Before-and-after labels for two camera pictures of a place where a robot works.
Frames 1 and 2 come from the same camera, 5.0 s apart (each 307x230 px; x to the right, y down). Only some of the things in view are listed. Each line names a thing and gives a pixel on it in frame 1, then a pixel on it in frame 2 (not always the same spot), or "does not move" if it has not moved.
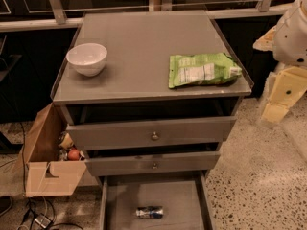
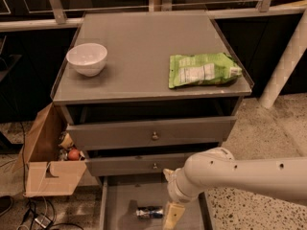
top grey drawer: (150, 133) does not move
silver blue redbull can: (152, 212) does not move
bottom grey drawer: (184, 198) does not move
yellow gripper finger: (267, 41) → (174, 193)
